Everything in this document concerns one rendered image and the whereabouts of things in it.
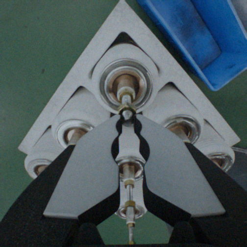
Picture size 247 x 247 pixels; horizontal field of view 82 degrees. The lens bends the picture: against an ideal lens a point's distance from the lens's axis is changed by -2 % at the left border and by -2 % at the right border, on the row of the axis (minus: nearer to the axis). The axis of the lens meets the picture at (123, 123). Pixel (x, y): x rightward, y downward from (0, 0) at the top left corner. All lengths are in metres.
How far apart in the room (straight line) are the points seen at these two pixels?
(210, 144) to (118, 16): 0.27
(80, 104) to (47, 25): 0.28
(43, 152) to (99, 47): 0.21
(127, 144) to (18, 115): 0.45
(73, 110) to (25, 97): 0.35
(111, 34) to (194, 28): 0.27
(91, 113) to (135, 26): 0.15
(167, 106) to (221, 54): 0.31
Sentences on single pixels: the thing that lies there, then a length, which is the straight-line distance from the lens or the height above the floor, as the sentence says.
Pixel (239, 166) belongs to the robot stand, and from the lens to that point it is 0.65.
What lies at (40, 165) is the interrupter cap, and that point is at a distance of 0.33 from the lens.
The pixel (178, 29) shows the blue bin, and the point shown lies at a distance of 0.46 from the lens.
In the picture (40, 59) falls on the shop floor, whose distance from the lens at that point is 0.51.
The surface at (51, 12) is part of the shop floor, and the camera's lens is 0.48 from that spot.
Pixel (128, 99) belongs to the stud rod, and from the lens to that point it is 0.15.
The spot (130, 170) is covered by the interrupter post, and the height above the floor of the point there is 0.26.
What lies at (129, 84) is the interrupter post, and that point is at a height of 0.27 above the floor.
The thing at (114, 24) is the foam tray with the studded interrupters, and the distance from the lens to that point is 0.27.
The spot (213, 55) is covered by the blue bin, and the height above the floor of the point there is 0.00.
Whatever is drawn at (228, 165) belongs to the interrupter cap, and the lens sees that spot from 0.36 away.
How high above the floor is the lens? 0.44
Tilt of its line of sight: 58 degrees down
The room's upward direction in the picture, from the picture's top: 179 degrees clockwise
